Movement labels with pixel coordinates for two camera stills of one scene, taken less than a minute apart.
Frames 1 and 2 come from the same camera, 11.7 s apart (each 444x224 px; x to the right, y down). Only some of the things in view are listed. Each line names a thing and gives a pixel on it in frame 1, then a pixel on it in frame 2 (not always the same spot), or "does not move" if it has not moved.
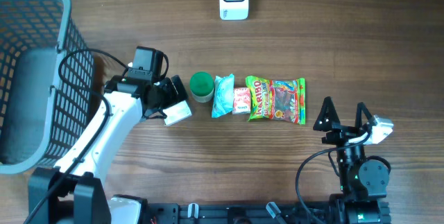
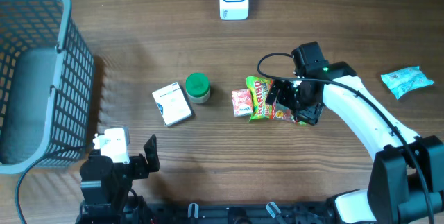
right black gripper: (342, 133) → (283, 96)
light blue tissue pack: (223, 96) → (404, 81)
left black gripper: (173, 94) → (142, 168)
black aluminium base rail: (237, 213) does not move
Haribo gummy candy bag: (282, 100) does not move
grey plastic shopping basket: (46, 77) does not move
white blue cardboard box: (176, 112) does not move
